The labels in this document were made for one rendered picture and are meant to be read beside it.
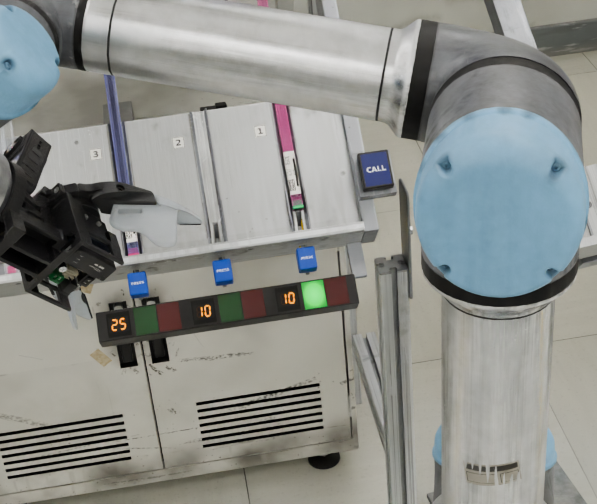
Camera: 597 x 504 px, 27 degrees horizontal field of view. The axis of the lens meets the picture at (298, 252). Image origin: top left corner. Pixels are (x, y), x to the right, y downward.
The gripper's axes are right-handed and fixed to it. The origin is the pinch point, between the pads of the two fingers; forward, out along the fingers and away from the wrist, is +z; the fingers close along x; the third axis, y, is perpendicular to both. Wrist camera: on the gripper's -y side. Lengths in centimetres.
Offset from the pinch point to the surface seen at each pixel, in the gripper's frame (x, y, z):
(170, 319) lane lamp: -18.5, -22.0, 31.4
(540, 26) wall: 29, -178, 203
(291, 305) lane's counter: -6.3, -19.0, 40.9
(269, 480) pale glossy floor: -51, -39, 99
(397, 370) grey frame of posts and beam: -7, -18, 66
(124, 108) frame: -24, -82, 48
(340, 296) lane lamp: -1.1, -18.1, 44.7
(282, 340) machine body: -27, -44, 77
